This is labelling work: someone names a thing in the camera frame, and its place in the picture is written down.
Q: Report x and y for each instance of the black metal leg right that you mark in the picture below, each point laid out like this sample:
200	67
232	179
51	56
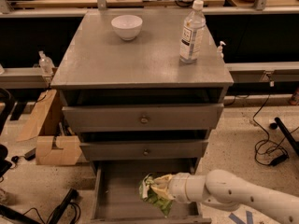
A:
288	135

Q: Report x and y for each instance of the grey middle drawer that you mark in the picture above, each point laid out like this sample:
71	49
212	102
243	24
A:
143	150

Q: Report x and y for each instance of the green jalapeno chip bag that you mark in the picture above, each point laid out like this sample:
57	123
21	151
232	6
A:
149	196

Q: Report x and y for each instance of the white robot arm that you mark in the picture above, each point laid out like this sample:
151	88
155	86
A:
225	191

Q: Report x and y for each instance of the small pump dispenser bottle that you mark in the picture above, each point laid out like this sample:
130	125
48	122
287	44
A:
220	48

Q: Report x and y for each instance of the grey open bottom drawer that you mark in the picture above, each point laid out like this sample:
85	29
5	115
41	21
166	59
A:
117	198

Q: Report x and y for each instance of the clear plastic water bottle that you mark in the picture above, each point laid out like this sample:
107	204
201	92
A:
192	33

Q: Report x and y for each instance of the cardboard box pieces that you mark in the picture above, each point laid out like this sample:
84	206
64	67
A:
45	124

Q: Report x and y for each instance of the clear sanitizer bottle left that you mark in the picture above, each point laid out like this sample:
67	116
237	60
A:
45	63

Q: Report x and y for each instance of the white ceramic bowl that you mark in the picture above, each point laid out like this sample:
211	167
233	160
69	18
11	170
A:
127	27

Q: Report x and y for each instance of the black chair edge left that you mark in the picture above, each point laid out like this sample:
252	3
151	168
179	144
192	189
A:
6	150

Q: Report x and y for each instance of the grey top drawer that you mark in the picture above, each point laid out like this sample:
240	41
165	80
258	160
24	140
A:
126	118

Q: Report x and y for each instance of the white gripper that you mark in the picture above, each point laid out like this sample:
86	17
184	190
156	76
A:
177	188

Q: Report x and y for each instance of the grey drawer cabinet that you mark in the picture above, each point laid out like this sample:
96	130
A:
100	69

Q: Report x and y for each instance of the black power strip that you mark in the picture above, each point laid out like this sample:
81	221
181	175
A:
72	194

